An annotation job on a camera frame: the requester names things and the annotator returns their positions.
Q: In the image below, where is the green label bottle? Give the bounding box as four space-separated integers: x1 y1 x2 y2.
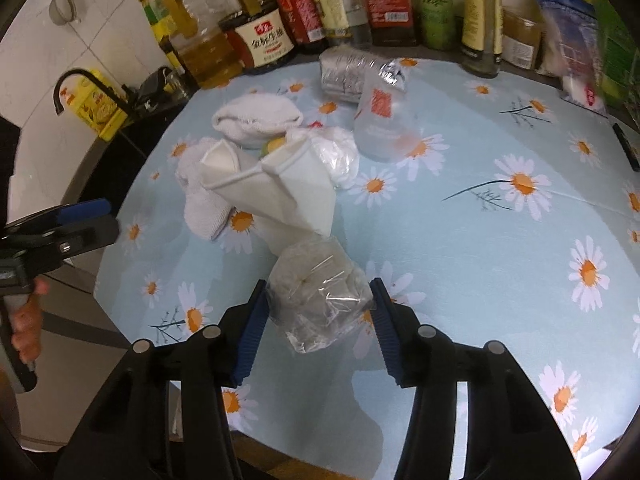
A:
416 0 457 51

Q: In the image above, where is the yellow green scrap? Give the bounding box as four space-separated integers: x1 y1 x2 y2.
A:
260 135 287 158

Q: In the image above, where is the dark metal object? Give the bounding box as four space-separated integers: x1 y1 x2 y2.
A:
134 66 191 118

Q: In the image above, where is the silver foil packet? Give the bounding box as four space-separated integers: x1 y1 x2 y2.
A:
318 47 406 103

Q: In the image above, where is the person's left hand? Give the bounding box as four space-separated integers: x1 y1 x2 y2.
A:
10 280 51 363

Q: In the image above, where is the red label sauce bottle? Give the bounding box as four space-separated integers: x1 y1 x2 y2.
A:
267 0 328 53

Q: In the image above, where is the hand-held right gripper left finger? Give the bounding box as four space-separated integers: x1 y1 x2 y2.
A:
60 280 271 480

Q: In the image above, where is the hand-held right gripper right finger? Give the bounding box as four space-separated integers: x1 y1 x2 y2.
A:
369 277 571 480

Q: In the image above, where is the dark bottle red label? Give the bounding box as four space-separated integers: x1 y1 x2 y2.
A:
355 0 418 47

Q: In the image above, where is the clear red-label plastic bag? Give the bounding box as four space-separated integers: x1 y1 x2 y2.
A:
354 67 421 161

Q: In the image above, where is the black marker pen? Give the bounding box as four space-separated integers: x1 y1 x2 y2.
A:
612 122 640 171

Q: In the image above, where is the blue white packet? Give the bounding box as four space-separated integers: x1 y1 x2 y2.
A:
536 0 601 81

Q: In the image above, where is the green yellow oil bottle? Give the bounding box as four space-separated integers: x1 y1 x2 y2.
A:
137 0 176 71

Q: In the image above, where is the black faucet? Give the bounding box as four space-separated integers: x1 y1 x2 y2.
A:
53 69 136 116

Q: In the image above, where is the dark soy sauce jug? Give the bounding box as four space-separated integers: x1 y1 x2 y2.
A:
217 0 296 76

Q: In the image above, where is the clear bottle beige label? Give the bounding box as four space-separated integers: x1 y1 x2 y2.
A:
305 0 373 48

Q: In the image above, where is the clear bottle yellow label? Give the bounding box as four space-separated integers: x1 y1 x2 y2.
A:
460 0 503 78

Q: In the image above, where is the yellow printed packet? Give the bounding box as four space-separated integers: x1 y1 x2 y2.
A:
59 69 130 142

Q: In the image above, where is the white pink packet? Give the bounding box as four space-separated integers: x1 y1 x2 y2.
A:
560 72 608 111

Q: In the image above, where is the brown jar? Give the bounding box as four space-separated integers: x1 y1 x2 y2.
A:
501 6 543 71

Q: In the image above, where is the clear cooking oil jug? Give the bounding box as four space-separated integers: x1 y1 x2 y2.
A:
170 0 241 91

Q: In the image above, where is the metal wall strainer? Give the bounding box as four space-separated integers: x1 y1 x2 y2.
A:
49 0 81 26

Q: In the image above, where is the crumpled white plastic bag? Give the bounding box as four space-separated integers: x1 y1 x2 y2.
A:
287 127 361 191

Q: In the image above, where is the green packet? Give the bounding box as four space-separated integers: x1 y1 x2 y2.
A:
595 0 640 126

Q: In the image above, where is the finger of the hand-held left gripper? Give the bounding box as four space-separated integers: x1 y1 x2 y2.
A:
2 199 112 237
0 217 120 273

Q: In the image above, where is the white towel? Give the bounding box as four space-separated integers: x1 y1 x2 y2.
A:
175 140 236 240
211 94 305 148

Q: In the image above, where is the white crumpled towel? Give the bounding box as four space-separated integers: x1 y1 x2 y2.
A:
175 140 236 240

